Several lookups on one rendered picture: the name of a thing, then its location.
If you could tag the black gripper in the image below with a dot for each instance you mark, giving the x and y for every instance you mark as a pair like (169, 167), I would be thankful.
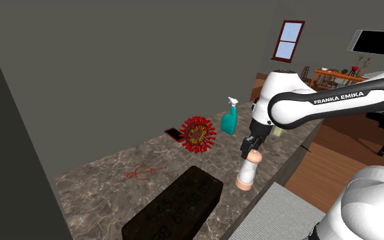
(257, 132)

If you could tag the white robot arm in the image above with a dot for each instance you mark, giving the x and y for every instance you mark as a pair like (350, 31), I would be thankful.
(331, 109)

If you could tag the pale yellow-green block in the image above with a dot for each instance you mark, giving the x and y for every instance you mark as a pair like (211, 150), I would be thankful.
(277, 131)

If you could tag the teal spray bottle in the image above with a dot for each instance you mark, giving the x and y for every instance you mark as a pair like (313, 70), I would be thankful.
(229, 123)

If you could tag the white and peach pepper mill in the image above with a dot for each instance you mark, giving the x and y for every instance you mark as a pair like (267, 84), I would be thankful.
(247, 172)

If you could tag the grey counter cabinet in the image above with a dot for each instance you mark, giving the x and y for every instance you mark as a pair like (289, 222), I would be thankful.
(296, 159)

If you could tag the red spiky virus ball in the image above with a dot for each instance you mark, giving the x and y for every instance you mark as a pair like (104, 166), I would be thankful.
(197, 134)

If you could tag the dark wooden chair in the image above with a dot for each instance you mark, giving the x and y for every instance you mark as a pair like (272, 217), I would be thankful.
(305, 74)

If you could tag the black phone with red edge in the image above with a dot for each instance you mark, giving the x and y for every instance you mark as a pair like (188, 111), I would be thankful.
(173, 134)

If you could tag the grey ribbed robot stand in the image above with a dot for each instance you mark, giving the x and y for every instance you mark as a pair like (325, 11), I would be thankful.
(278, 216)

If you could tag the red-framed window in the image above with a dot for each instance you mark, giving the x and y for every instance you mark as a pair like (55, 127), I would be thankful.
(288, 41)

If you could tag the orange wooden dining table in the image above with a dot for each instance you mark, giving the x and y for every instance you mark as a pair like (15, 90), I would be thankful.
(336, 75)

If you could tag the dark brown box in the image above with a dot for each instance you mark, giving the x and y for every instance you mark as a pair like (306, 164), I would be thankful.
(178, 206)

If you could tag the wall television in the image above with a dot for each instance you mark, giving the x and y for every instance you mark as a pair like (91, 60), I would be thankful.
(377, 42)

